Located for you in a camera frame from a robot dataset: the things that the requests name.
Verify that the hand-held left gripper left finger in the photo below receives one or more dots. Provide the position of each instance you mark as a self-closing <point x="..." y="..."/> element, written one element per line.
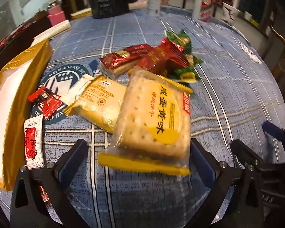
<point x="72" y="158"/>

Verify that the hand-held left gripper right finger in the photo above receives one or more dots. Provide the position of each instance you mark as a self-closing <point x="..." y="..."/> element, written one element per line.
<point x="203" y="163"/>

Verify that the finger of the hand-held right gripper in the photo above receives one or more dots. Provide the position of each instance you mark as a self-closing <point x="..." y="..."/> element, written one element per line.
<point x="274" y="130"/>
<point x="245" y="153"/>

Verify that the small yellow cracker packet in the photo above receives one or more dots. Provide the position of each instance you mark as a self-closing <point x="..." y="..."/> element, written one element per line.
<point x="99" y="104"/>

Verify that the red black candy packet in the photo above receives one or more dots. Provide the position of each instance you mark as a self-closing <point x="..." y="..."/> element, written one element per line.
<point x="46" y="102"/>

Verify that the large clear yellow cracker packet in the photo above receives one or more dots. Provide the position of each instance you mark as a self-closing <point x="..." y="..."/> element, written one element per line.
<point x="152" y="123"/>

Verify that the gold cardboard tray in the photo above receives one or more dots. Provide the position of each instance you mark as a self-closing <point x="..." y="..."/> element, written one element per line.
<point x="4" y="123"/>

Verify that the long maroon wafer packet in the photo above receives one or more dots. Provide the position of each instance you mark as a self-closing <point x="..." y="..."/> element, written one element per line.
<point x="123" y="57"/>

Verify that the white red small packet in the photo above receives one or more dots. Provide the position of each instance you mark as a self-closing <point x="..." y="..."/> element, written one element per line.
<point x="33" y="142"/>

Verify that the white sachet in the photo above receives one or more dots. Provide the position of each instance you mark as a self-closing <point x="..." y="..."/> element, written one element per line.
<point x="76" y="87"/>

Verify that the white paper cup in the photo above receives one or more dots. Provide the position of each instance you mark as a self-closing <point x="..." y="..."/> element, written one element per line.
<point x="229" y="13"/>

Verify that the white notebook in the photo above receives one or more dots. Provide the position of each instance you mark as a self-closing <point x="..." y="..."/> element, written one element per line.
<point x="57" y="28"/>

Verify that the white carton red label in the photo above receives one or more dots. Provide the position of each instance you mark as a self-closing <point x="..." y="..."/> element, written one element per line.
<point x="204" y="7"/>

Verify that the pink bottle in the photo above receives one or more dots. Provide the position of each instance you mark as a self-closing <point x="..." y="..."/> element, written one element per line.
<point x="55" y="16"/>

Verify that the yellow flat box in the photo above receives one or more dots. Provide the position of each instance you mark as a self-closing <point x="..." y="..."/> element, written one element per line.
<point x="80" y="13"/>

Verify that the black kettle appliance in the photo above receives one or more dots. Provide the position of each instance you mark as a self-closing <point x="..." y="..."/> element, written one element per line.
<point x="109" y="2"/>

